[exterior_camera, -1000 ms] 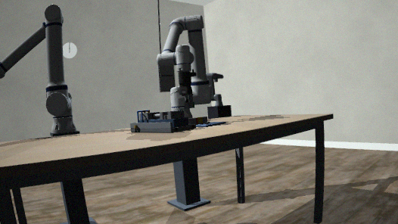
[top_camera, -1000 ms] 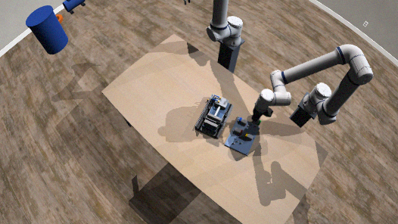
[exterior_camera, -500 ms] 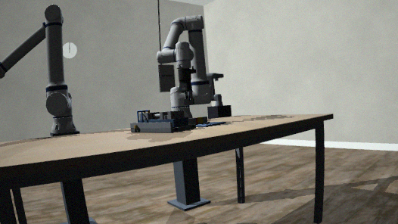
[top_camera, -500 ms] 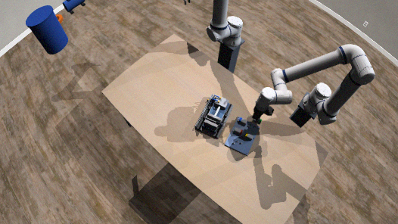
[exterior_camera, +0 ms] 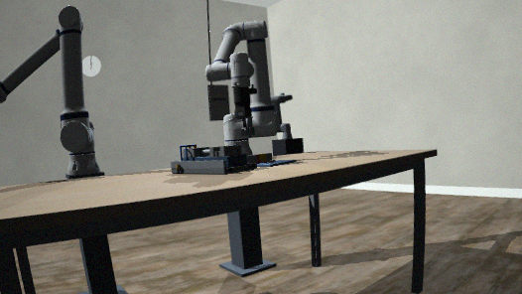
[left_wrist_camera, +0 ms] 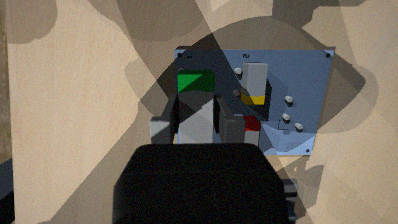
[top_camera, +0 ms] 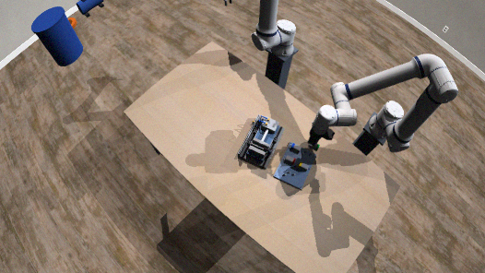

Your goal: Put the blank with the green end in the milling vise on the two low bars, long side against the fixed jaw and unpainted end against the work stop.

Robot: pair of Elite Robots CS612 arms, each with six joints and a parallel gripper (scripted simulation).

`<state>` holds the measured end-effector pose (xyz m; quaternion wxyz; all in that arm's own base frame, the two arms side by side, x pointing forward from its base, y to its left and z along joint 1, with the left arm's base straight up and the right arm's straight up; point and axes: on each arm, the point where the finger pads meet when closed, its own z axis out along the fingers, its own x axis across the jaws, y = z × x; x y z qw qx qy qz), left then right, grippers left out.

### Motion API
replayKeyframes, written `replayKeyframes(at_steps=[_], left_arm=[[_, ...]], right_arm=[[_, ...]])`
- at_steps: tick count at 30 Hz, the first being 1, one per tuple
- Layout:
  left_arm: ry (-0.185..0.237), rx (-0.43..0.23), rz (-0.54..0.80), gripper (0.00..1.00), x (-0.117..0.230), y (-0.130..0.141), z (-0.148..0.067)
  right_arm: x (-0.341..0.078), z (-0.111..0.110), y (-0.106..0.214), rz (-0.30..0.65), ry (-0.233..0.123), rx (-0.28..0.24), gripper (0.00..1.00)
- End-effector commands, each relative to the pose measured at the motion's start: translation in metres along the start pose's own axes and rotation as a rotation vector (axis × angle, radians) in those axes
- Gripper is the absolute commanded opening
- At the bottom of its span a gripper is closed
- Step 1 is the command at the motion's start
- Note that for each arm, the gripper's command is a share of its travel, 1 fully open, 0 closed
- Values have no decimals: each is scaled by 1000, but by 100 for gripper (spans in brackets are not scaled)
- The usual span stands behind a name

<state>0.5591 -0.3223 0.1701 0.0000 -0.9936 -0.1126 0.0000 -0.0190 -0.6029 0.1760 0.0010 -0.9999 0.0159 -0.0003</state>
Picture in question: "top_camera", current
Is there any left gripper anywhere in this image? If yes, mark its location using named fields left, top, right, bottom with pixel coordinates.
left=308, top=122, right=335, bottom=149

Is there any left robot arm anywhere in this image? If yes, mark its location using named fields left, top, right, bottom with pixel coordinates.
left=313, top=53, right=458, bottom=152

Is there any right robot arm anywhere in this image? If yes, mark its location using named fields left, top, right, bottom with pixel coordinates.
left=252, top=0, right=296, bottom=57

